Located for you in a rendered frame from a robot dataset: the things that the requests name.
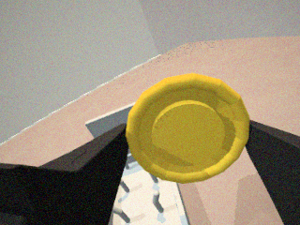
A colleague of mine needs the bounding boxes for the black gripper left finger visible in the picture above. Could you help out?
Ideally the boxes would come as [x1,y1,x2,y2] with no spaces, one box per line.
[0,124,128,225]

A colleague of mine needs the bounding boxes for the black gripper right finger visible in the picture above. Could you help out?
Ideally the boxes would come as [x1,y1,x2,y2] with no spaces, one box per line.
[245,120,300,225]

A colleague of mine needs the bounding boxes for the yellow plate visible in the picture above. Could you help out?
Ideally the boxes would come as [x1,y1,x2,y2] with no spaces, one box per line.
[125,74,248,184]

